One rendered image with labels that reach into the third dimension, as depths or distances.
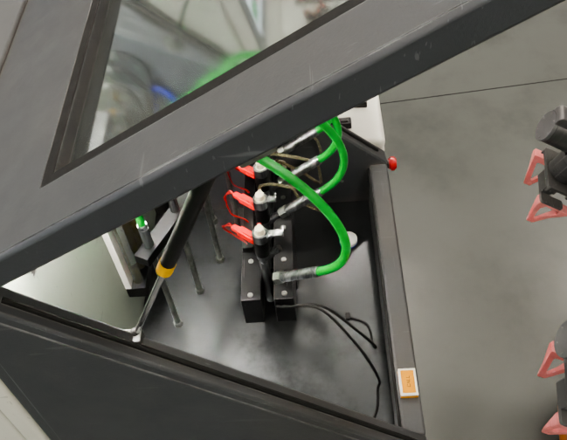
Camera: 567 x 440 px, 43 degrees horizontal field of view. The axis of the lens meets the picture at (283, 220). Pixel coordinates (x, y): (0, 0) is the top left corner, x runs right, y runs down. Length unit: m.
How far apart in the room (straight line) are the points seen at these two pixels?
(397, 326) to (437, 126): 1.83
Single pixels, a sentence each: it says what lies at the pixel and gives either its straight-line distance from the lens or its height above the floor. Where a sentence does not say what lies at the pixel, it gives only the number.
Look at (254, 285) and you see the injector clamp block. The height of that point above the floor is 0.98.
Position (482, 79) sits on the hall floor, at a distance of 3.33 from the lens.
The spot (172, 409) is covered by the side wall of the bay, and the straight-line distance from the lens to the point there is 1.05.
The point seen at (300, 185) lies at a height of 1.37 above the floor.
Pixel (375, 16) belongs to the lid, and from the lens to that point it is 0.57.
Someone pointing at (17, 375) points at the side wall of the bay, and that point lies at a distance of 1.00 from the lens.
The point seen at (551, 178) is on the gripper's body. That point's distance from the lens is 1.41.
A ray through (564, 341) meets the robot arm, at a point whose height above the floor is 1.19.
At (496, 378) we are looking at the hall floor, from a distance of 2.39.
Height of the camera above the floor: 2.09
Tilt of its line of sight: 50 degrees down
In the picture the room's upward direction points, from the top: 7 degrees counter-clockwise
